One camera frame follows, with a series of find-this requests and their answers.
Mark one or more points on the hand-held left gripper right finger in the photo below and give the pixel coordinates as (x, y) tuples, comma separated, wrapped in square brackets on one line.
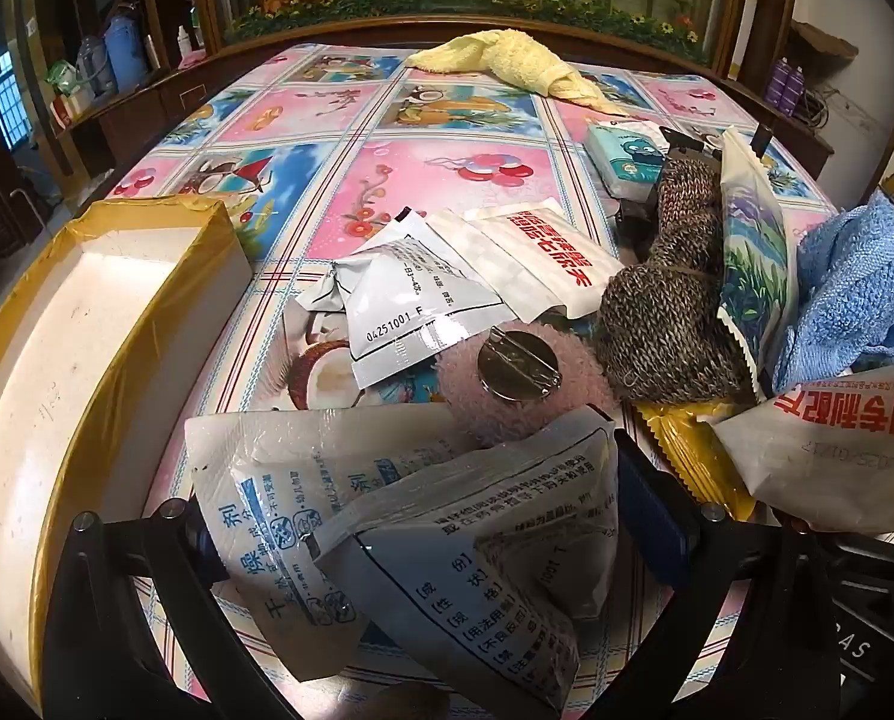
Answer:
[(664, 517)]

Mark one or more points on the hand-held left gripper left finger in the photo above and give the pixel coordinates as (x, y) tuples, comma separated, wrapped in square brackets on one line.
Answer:
[(205, 562)]

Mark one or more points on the white desiccant packet blue print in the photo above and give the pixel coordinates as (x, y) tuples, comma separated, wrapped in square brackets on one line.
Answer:
[(267, 495)]

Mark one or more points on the grey white medicine sachet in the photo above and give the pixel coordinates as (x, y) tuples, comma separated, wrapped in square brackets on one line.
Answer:
[(492, 577)]

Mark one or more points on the white foam box yellow tape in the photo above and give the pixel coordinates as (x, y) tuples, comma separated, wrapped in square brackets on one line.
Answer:
[(79, 360)]

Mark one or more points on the leaf print snack packet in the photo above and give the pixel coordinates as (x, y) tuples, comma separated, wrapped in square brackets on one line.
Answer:
[(754, 262)]

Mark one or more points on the blue towel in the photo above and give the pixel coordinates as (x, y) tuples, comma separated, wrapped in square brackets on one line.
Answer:
[(859, 292)]

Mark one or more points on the silver white sachet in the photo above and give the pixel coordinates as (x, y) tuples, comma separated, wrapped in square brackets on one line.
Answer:
[(394, 315)]

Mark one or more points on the plain white sachet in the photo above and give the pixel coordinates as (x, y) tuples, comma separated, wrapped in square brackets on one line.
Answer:
[(469, 255)]

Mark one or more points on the white teal tissue packet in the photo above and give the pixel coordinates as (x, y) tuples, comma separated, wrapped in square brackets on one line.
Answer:
[(627, 154)]

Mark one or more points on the yellow snack packet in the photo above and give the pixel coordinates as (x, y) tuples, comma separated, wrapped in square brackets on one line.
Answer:
[(687, 450)]

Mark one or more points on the pink fuzzy round ornament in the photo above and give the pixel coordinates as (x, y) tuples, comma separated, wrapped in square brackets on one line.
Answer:
[(567, 397)]

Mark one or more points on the large white packet red print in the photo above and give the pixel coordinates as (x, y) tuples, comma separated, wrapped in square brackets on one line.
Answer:
[(814, 457)]

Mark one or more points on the grey brown knit glove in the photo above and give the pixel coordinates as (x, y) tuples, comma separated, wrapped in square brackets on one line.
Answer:
[(664, 300)]

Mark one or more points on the white sachet red print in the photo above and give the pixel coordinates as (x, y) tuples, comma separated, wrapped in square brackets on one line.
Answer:
[(552, 255)]

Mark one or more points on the black plastic piece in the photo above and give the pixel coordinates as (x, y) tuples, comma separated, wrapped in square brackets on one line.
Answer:
[(687, 146)]

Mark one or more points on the printed plastic tablecloth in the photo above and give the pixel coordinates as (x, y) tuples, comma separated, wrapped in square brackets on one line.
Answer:
[(417, 165)]

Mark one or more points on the purple bottle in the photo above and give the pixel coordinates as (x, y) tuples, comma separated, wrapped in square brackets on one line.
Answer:
[(796, 88), (779, 84)]

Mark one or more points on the dark wooden cabinet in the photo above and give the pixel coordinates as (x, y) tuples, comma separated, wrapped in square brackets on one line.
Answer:
[(139, 105)]

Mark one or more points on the yellow towel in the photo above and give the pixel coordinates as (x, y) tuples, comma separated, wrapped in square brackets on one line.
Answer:
[(507, 52)]

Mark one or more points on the barred window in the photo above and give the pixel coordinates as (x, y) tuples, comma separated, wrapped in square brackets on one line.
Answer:
[(4, 101)]

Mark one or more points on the green white bag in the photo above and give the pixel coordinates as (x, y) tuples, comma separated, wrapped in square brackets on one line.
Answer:
[(64, 76)]

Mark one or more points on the blue thermos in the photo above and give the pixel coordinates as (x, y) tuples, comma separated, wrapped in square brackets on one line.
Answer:
[(126, 52)]

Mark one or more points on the small white bottle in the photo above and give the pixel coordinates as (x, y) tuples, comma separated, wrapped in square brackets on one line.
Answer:
[(184, 41)]

